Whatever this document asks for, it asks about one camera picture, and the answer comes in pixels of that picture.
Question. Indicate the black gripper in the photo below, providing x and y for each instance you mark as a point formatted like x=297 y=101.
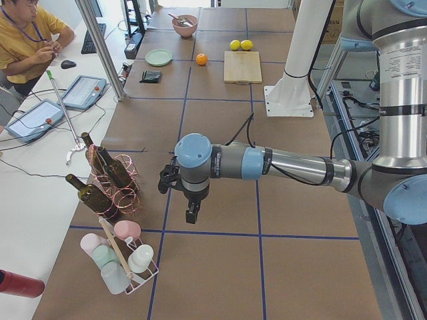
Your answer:
x=194 y=197

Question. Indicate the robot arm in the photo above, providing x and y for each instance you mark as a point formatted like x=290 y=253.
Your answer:
x=395 y=182

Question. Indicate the green plate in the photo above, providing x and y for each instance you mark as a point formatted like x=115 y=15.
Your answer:
x=159 y=57

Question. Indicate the pink cup upper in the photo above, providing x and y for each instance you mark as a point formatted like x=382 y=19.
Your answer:
x=126 y=228

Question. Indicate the white cup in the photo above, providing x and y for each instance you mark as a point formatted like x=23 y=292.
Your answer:
x=141 y=258

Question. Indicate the green wine bottle middle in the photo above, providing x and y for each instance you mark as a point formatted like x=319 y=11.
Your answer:
x=116 y=171

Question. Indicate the green wine bottle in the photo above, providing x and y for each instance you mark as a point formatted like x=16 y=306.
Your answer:
x=94 y=198
x=94 y=160
x=116 y=171

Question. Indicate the green wine bottle front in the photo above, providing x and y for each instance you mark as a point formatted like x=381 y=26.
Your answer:
x=94 y=198

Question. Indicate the mint green cup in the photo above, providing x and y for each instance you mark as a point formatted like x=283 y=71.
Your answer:
x=103 y=254

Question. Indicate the grey blue cup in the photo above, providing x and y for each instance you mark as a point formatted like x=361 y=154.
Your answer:
x=115 y=277

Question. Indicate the green wine bottle back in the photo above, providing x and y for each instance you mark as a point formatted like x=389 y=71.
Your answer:
x=94 y=160

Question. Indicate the pale pink cup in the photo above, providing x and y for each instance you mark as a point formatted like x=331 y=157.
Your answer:
x=91 y=241

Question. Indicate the grabber reaching stick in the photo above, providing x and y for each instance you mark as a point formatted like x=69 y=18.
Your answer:
x=79 y=146

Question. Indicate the grey folded cloth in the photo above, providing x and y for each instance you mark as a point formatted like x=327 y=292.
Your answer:
x=148 y=76

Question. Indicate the bamboo cutting board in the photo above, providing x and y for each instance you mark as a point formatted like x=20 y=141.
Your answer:
x=242 y=67

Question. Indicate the orange fruit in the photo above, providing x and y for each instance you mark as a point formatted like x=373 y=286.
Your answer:
x=201 y=59

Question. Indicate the far teach pendant tablet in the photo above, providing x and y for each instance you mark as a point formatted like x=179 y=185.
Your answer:
x=83 y=92

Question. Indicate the teach pendant tablet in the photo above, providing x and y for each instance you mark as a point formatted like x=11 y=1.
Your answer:
x=36 y=121
x=83 y=92

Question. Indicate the left yellow lemon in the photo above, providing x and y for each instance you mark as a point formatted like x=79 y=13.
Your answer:
x=235 y=45

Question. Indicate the yellow lemon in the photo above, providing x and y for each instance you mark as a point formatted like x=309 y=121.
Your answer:
x=235 y=45
x=246 y=45

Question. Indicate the right yellow lemon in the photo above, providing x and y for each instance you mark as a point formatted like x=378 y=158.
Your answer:
x=246 y=45

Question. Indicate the near teach pendant tablet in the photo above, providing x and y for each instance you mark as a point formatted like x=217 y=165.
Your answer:
x=36 y=121

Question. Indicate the pink bowl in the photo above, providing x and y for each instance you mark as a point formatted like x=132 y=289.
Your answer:
x=185 y=31

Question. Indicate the metal scoop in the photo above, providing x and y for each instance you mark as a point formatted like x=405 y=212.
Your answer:
x=182 y=21

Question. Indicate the black computer mouse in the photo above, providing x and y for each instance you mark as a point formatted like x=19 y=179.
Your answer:
x=67 y=64

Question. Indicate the red thermos bottle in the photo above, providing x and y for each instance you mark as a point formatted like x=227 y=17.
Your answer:
x=20 y=285

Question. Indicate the person in yellow shirt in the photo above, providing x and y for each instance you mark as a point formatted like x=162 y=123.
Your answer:
x=31 y=37

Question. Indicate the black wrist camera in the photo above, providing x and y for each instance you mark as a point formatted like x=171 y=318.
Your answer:
x=169 y=177

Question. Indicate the copper wire bottle rack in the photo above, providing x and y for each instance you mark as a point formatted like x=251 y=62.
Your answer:
x=127 y=200

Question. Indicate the wooden rack handle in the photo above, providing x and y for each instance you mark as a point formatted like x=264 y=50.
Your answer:
x=115 y=247

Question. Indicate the aluminium frame post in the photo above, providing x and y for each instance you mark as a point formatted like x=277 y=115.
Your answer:
x=90 y=20

